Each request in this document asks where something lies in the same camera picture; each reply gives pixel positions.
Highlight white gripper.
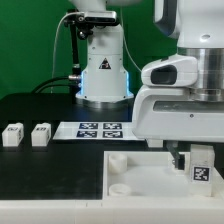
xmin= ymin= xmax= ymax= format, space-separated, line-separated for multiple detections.
xmin=132 ymin=85 xmax=224 ymax=170

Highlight white square tabletop part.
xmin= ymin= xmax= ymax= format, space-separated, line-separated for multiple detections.
xmin=103 ymin=151 xmax=224 ymax=200

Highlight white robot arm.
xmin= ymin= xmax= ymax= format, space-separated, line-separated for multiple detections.
xmin=72 ymin=0 xmax=224 ymax=174

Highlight white sheet with markers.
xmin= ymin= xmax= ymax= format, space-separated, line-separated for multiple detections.
xmin=53 ymin=122 xmax=138 ymax=141

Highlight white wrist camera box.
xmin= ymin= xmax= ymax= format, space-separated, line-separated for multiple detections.
xmin=141 ymin=54 xmax=198 ymax=87

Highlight black camera stand pole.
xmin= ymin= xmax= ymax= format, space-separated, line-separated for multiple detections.
xmin=68 ymin=15 xmax=81 ymax=94

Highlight black base cables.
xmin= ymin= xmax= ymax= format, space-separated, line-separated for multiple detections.
xmin=31 ymin=75 xmax=82 ymax=94

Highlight black camera on stand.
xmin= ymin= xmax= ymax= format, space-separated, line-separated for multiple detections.
xmin=64 ymin=11 xmax=119 ymax=40

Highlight white front fence wall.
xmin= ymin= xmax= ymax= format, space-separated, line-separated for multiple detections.
xmin=0 ymin=200 xmax=224 ymax=224

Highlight grey camera cable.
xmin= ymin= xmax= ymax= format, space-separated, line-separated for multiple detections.
xmin=50 ymin=13 xmax=75 ymax=94

